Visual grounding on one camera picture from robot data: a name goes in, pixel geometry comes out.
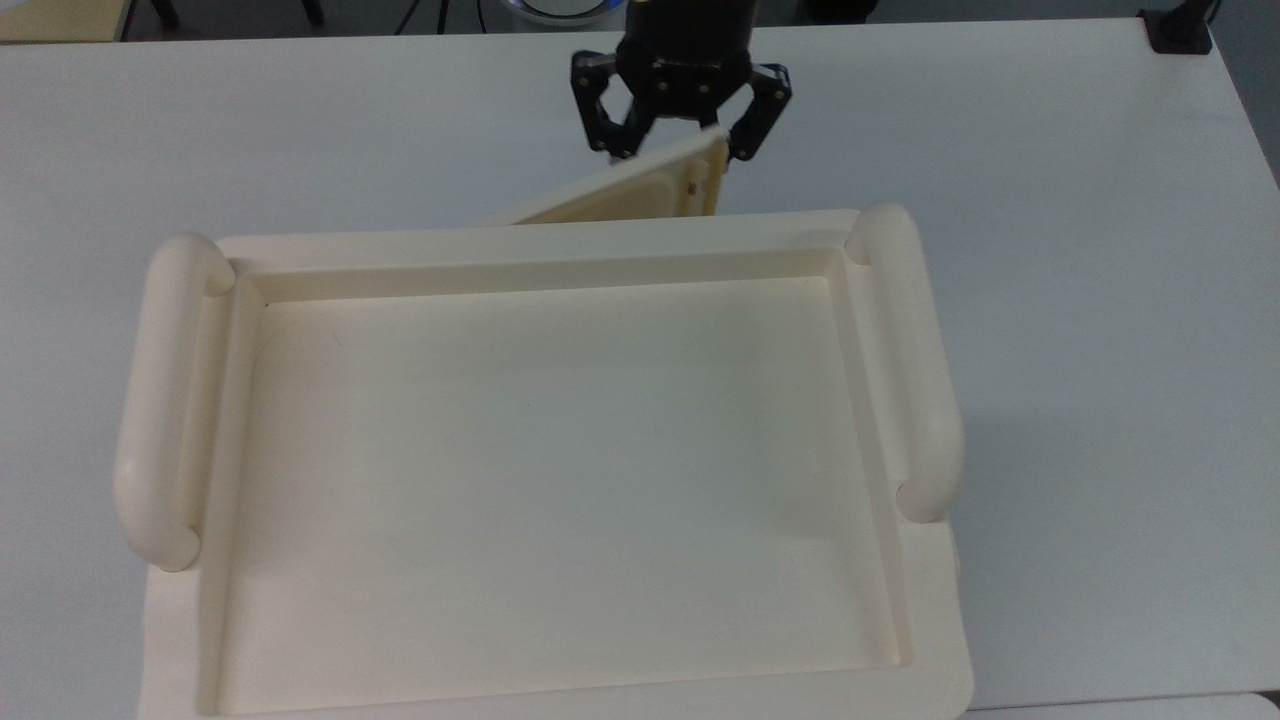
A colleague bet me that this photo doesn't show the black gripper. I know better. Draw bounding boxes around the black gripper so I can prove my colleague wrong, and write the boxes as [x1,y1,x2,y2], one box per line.
[570,0,794,165]

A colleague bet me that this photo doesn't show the cream cabinet door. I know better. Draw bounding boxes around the cream cabinet door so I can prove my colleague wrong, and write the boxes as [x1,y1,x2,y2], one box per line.
[488,125,732,227]

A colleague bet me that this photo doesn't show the thin black stand legs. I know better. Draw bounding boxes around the thin black stand legs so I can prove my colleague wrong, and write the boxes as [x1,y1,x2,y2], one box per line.
[395,0,491,37]

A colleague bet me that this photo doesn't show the black table clamp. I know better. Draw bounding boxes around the black table clamp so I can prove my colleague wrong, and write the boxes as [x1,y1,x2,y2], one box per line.
[1140,0,1217,55]

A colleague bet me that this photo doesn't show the yellow wooden table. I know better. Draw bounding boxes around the yellow wooden table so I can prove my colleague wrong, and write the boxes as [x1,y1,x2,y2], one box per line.
[0,0,133,44]

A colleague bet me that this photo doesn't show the cream plastic tray with handles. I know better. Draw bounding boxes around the cream plastic tray with handles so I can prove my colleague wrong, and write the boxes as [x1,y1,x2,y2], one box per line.
[112,202,976,720]

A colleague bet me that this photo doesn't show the cream tubular cabinet handle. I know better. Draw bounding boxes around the cream tubular cabinet handle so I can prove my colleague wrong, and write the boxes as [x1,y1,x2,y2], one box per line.
[112,232,237,574]

